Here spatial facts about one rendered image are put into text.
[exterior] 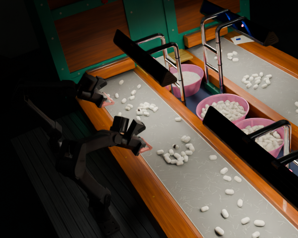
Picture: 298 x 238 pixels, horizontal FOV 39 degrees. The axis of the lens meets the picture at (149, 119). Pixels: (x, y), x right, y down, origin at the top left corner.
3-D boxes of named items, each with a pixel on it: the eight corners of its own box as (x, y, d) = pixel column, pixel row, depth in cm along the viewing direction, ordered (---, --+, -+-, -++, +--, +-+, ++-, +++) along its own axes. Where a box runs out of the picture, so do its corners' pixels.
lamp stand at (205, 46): (223, 102, 235) (216, 27, 210) (204, 87, 251) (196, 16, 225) (251, 90, 240) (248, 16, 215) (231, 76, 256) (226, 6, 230)
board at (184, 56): (146, 75, 256) (145, 74, 255) (136, 66, 267) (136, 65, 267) (193, 58, 264) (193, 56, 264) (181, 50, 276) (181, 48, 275)
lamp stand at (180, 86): (159, 128, 225) (144, 54, 199) (144, 111, 240) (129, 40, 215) (190, 115, 230) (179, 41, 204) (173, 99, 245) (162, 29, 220)
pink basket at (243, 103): (230, 145, 204) (228, 129, 199) (187, 128, 221) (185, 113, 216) (259, 117, 218) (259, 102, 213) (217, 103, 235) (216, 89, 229)
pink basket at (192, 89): (197, 102, 239) (196, 88, 234) (154, 98, 250) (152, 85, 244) (210, 78, 258) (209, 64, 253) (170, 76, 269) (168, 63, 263)
